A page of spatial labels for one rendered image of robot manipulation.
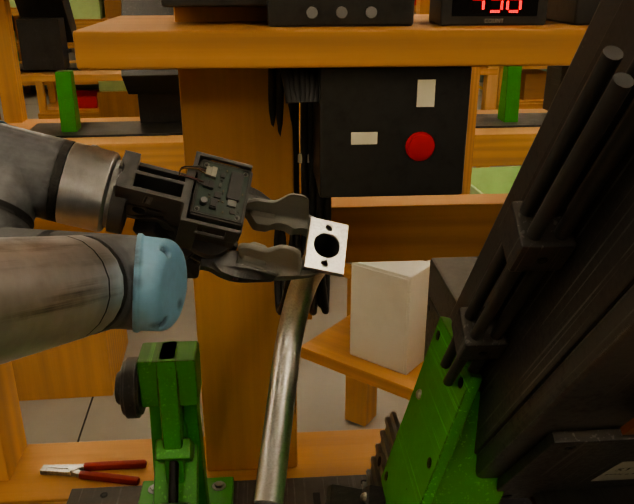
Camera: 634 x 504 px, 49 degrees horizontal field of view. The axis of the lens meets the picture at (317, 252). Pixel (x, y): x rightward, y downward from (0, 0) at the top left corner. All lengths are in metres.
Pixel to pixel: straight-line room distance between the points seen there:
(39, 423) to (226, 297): 2.01
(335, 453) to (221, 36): 0.69
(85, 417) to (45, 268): 2.48
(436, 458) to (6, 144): 0.47
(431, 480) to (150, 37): 0.52
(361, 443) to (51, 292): 0.82
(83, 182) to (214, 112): 0.31
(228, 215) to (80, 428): 2.28
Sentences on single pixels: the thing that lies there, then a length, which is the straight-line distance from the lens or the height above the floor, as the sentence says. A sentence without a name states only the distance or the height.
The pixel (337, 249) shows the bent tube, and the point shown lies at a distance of 0.70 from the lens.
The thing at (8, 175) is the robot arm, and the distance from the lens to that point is 0.65.
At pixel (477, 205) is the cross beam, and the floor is 1.27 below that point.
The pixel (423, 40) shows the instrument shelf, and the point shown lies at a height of 1.53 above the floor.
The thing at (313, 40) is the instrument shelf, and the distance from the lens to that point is 0.77.
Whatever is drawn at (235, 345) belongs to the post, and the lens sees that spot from 1.02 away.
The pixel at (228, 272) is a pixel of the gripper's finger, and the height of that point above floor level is 1.33.
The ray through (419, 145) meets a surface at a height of 1.41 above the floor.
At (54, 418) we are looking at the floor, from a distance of 2.94.
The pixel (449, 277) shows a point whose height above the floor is 1.24.
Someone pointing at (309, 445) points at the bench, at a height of 0.88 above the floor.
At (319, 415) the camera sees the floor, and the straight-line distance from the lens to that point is 2.78.
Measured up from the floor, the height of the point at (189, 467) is 1.01.
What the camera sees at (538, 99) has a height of 0.26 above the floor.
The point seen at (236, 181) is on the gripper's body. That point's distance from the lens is 0.63.
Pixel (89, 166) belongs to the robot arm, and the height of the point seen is 1.44.
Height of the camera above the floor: 1.60
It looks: 22 degrees down
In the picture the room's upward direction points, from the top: straight up
